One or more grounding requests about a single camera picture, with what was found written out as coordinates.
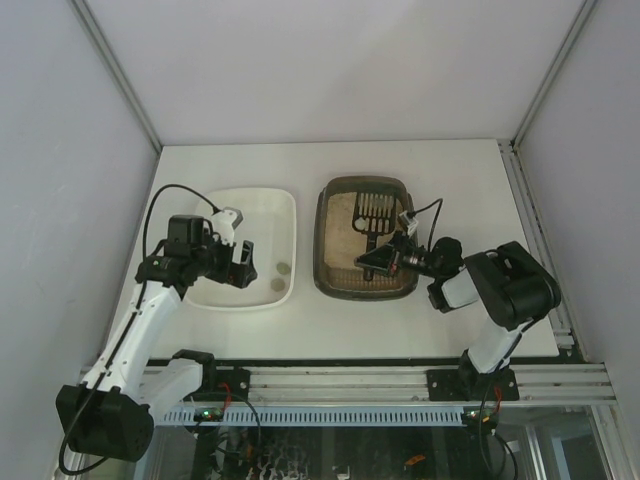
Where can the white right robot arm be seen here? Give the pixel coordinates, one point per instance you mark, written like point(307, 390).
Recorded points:
point(515, 290)

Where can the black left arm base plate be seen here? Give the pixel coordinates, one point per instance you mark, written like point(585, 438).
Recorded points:
point(220, 383)

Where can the grey-green clump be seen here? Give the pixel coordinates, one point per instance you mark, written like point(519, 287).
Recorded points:
point(283, 268)
point(278, 285)

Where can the slotted grey cable duct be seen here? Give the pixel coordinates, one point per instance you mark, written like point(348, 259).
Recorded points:
point(347, 416)

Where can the right aluminium corner post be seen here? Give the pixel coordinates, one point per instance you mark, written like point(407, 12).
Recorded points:
point(569, 42)

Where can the aluminium corner post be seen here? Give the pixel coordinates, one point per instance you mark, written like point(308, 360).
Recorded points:
point(569, 42)
point(98, 39)

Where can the right side aluminium rail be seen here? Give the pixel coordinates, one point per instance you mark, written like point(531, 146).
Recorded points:
point(560, 318)

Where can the white plastic waste tray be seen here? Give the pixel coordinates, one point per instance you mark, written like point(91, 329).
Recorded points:
point(270, 223)

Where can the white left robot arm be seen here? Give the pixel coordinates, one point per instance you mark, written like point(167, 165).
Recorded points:
point(111, 413)

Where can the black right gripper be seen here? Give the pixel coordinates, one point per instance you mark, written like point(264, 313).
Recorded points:
point(393, 257)

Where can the black slotted litter scoop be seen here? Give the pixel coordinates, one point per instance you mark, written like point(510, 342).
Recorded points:
point(374, 215)

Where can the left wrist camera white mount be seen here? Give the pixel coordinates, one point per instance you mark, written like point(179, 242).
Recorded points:
point(224, 224)

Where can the brown translucent litter box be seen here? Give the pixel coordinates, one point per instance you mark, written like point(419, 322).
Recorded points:
point(361, 284)

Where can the aluminium front frame rail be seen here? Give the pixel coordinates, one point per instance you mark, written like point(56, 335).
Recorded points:
point(537, 385)

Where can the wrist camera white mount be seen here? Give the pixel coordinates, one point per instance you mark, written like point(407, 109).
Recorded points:
point(408, 222)
point(224, 224)

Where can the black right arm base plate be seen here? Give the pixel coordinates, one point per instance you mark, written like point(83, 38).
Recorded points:
point(451, 384)

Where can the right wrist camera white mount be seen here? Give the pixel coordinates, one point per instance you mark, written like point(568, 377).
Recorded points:
point(408, 222)

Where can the left aluminium corner post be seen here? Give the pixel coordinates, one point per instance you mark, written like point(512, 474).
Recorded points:
point(98, 39)

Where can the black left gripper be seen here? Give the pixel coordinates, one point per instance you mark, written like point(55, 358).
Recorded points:
point(232, 267)

